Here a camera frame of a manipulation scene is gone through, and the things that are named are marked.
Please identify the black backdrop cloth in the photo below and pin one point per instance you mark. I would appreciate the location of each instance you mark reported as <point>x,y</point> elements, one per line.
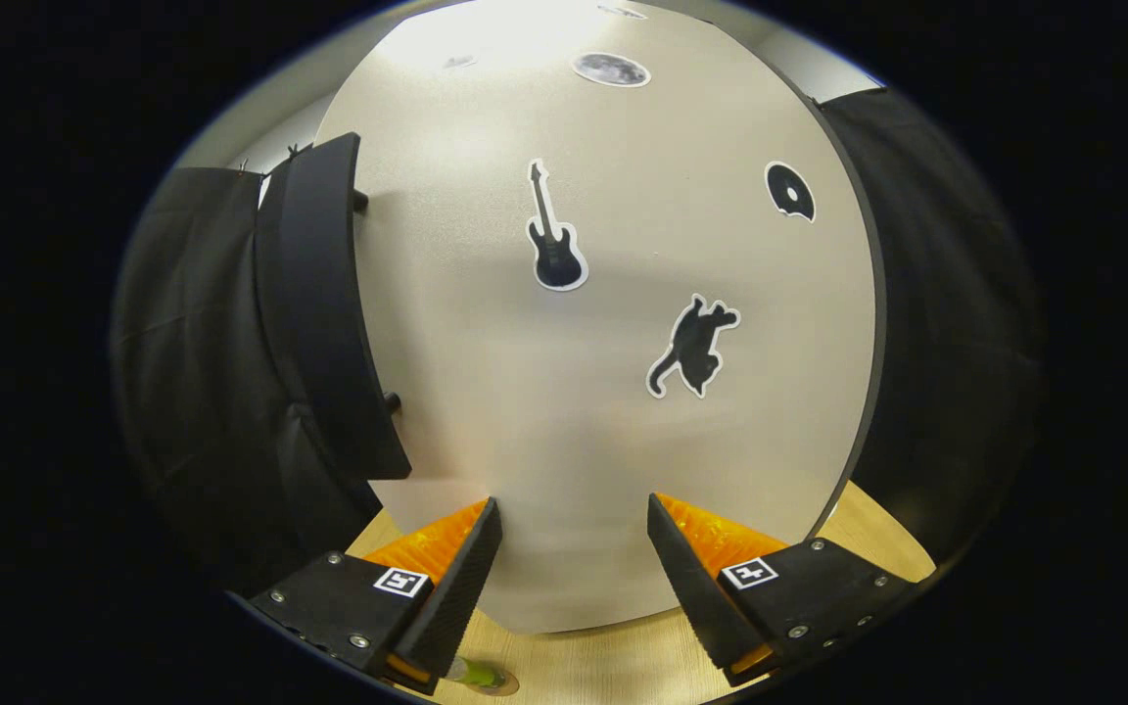
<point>192,343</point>

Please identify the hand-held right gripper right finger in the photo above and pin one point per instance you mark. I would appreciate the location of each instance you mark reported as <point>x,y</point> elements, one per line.
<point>689,587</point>

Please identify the brown round coaster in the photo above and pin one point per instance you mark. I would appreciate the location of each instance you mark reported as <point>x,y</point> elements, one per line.
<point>511,683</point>

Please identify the beige cabinet door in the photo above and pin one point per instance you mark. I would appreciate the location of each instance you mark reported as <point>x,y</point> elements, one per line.
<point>525,392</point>

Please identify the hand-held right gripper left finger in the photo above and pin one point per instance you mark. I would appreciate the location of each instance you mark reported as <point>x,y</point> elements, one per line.
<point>456,597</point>

